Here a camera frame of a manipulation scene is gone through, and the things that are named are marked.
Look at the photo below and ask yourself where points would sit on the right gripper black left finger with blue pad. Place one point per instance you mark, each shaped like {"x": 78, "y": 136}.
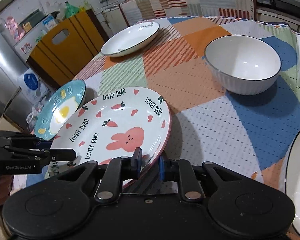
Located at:
{"x": 118, "y": 170}

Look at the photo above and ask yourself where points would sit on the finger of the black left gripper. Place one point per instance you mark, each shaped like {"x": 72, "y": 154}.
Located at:
{"x": 62, "y": 155}

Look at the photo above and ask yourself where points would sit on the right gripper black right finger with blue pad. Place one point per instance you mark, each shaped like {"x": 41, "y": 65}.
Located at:
{"x": 181, "y": 172}

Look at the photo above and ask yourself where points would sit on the blue egg plate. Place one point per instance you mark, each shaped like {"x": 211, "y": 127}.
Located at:
{"x": 59, "y": 108}

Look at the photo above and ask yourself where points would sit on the pink rabbit lovely bear plate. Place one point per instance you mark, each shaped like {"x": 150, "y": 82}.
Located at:
{"x": 114, "y": 125}

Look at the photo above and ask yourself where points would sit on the white ribbed bowl black rim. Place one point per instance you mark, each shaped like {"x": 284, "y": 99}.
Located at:
{"x": 242, "y": 64}

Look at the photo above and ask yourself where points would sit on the white plate black rim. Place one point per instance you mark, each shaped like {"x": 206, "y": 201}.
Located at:
{"x": 131, "y": 39}

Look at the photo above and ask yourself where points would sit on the person's left hand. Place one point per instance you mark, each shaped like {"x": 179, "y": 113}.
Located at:
{"x": 6, "y": 182}

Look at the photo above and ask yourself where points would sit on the patchwork table cloth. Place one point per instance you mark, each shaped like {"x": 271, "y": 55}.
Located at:
{"x": 248, "y": 134}

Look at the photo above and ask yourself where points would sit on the silver refrigerator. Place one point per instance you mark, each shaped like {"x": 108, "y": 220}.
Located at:
{"x": 21, "y": 89}

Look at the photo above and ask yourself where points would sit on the yellow wooden chair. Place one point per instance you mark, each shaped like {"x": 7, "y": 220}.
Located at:
{"x": 68, "y": 47}

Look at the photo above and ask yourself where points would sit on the green plastic bag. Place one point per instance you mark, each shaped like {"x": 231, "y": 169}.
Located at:
{"x": 70, "y": 10}

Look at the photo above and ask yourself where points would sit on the striped counter cloth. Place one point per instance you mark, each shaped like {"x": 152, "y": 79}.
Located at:
{"x": 137, "y": 10}

